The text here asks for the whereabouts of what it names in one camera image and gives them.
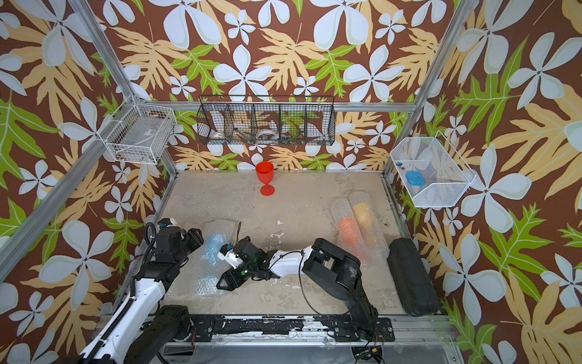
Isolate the bubble blue glass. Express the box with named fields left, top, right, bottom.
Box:
left=179, top=219, right=237, bottom=297

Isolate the bubble wrapped yellow glass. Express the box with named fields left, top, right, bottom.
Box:
left=349, top=191, right=390, bottom=262

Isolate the red wine glass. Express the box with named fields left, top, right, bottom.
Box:
left=256, top=162, right=275, bottom=197

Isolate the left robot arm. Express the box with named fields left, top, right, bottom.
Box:
left=77, top=218, right=205, bottom=363

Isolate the white tape roll in basket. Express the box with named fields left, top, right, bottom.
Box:
left=256, top=129, right=279, bottom=140

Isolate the blue object in basket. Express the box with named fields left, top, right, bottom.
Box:
left=405, top=171, right=426, bottom=187

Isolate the bubble orange glass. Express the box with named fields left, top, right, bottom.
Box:
left=330, top=198, right=369, bottom=264

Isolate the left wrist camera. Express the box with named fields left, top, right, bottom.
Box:
left=157, top=218, right=177, bottom=229

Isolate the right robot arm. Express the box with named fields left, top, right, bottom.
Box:
left=216, top=238, right=441, bottom=341

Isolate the black wire basket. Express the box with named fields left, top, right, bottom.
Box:
left=194, top=95, right=336, bottom=146

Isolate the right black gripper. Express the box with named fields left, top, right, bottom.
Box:
left=214, top=260, right=260, bottom=291

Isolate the white wire basket left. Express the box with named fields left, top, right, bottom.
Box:
left=102, top=104, right=177, bottom=165

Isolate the black mounting rail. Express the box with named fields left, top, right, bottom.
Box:
left=174, top=314, right=368, bottom=344

